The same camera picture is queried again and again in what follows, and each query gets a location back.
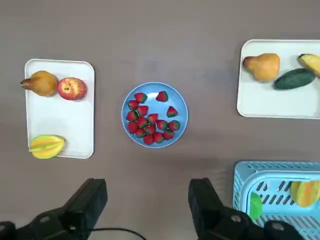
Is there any round blue plate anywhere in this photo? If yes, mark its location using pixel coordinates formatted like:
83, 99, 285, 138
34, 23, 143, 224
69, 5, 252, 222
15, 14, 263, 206
121, 81, 190, 149

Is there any white rectangular tray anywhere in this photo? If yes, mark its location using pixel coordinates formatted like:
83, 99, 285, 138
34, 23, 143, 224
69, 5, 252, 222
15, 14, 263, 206
236, 39, 320, 120
24, 58, 96, 160

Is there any red yellow apple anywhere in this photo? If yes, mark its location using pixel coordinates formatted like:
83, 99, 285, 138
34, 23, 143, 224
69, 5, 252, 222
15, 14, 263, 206
57, 77, 88, 101

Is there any brown yellow pear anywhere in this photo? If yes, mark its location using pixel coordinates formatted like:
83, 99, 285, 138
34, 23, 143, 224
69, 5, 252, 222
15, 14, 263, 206
242, 52, 281, 83
19, 70, 59, 98

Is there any thin black cable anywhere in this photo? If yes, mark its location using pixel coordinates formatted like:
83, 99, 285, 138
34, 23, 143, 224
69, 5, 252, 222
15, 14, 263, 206
88, 226, 148, 240

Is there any yellow banana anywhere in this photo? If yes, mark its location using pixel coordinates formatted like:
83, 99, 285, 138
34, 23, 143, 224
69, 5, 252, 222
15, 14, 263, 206
297, 53, 320, 78

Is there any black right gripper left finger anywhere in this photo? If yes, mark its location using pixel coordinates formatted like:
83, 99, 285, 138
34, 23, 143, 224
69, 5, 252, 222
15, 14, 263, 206
0, 177, 108, 240

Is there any yellow starfruit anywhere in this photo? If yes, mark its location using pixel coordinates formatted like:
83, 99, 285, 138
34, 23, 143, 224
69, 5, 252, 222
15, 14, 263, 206
28, 134, 66, 160
289, 180, 320, 208

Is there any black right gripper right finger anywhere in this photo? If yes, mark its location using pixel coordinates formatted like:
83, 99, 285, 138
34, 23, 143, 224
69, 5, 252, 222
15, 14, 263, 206
187, 177, 305, 240

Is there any light blue plastic basket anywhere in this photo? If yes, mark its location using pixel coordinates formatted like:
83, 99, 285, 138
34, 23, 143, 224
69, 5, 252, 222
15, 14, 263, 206
232, 160, 320, 240

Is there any dark green avocado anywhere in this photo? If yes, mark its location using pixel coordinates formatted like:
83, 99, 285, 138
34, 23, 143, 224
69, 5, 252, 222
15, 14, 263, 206
273, 67, 316, 90

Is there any bright green fruit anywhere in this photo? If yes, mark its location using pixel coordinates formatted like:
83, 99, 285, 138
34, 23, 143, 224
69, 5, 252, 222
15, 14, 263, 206
249, 192, 263, 220

